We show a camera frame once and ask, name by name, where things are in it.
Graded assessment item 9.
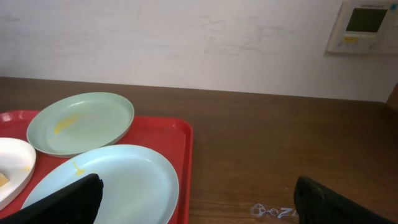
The green plate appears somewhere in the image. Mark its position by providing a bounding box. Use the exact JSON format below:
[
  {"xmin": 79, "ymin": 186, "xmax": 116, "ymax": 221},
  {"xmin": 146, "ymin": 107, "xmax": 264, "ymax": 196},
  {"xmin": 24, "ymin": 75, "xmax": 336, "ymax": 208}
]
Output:
[{"xmin": 26, "ymin": 92, "xmax": 135, "ymax": 158}]

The wall control panel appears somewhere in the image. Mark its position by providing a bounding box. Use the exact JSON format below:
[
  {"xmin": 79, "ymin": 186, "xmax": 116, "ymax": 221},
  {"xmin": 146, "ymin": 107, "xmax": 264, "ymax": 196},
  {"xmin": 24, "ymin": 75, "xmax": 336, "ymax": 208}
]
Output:
[{"xmin": 326, "ymin": 0, "xmax": 397, "ymax": 55}]

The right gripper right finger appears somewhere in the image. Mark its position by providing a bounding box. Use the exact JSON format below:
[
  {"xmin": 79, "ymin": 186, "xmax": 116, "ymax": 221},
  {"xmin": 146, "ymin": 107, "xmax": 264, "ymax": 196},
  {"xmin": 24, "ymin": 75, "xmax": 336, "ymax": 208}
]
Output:
[{"xmin": 294, "ymin": 176, "xmax": 394, "ymax": 224}]

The white plate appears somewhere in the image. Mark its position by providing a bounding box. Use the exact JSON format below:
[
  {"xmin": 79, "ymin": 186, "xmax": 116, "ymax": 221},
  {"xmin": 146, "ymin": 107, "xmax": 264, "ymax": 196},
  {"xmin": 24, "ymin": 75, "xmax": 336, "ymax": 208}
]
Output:
[{"xmin": 1, "ymin": 138, "xmax": 37, "ymax": 210}]

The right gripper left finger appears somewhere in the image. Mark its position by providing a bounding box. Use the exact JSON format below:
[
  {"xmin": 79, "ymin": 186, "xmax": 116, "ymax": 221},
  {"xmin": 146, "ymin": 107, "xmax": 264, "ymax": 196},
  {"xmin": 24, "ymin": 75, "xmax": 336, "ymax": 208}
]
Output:
[{"xmin": 1, "ymin": 174, "xmax": 104, "ymax": 224}]

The red plastic tray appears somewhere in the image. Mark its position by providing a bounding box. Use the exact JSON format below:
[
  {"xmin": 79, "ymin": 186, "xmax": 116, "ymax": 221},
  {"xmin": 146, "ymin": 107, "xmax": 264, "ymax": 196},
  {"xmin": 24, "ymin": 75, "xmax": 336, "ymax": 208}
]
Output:
[{"xmin": 1, "ymin": 110, "xmax": 193, "ymax": 224}]

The light blue plate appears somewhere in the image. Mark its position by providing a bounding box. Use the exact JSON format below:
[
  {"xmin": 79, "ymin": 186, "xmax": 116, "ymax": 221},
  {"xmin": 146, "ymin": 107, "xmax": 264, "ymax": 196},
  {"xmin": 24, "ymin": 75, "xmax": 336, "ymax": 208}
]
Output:
[{"xmin": 23, "ymin": 144, "xmax": 179, "ymax": 224}]

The green and yellow sponge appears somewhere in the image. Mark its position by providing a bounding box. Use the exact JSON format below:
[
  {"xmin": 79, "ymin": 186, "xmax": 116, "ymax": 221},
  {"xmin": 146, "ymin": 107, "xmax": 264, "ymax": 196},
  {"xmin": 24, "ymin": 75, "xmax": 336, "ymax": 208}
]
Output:
[{"xmin": 0, "ymin": 173, "xmax": 9, "ymax": 187}]

